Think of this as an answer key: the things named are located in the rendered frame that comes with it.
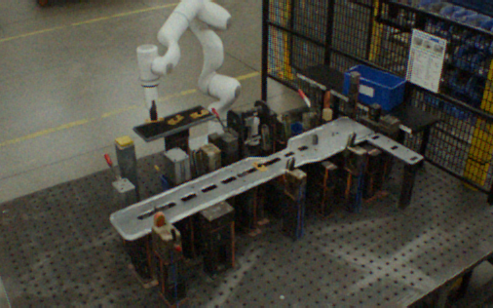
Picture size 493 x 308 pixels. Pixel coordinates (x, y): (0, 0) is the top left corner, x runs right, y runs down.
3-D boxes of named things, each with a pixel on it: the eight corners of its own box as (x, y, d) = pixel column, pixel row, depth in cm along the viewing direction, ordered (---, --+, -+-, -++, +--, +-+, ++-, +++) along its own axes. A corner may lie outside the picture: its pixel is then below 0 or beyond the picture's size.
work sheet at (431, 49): (437, 96, 271) (448, 39, 255) (403, 80, 287) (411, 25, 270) (439, 95, 272) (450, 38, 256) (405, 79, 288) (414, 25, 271)
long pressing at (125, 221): (131, 247, 200) (130, 244, 199) (105, 216, 215) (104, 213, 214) (378, 134, 269) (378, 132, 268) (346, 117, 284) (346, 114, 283)
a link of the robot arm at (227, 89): (215, 109, 293) (214, 68, 280) (245, 117, 285) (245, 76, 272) (203, 118, 284) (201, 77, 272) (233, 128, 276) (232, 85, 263)
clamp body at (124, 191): (129, 260, 234) (118, 195, 215) (118, 247, 242) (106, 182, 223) (148, 251, 239) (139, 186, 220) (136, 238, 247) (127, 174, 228)
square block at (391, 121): (381, 183, 282) (391, 124, 263) (370, 176, 288) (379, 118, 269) (391, 177, 286) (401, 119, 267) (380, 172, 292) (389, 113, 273)
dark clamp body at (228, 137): (228, 211, 264) (226, 145, 243) (212, 199, 273) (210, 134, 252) (246, 204, 269) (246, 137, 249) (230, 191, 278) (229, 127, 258)
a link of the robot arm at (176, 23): (205, 30, 231) (169, 82, 219) (175, 24, 238) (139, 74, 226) (199, 15, 224) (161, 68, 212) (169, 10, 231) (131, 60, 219)
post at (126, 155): (132, 228, 253) (120, 150, 229) (125, 220, 258) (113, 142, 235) (146, 222, 256) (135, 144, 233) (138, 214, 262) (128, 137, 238)
